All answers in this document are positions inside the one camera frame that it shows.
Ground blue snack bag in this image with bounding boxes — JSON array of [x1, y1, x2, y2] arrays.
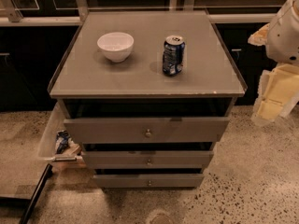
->
[[55, 130, 69, 154]]

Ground grey top drawer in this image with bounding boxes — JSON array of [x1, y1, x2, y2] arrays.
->
[[64, 117, 229, 144]]

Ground grey drawer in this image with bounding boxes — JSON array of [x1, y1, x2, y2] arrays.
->
[[64, 117, 229, 144], [93, 174, 204, 189], [82, 150, 214, 169]]

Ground black pole on floor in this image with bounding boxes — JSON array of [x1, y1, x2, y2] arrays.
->
[[19, 164, 52, 224]]

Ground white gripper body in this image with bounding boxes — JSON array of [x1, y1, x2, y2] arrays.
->
[[251, 63, 299, 125]]

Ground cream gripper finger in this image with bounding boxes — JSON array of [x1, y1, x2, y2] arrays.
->
[[248, 23, 270, 46]]

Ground clear plastic bin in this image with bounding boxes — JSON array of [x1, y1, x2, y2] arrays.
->
[[38, 104, 82, 165]]

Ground dark background counter cabinets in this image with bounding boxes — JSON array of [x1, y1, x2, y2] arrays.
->
[[0, 0, 286, 111]]

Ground white ceramic bowl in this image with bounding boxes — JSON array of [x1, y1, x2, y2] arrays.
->
[[97, 32, 135, 63]]

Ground blue soda can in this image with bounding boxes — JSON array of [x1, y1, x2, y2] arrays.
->
[[163, 35, 185, 77]]

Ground grey bottom drawer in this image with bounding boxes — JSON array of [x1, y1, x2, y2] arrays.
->
[[93, 174, 204, 189]]

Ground grey drawer cabinet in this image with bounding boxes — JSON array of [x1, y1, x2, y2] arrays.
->
[[49, 11, 246, 175]]

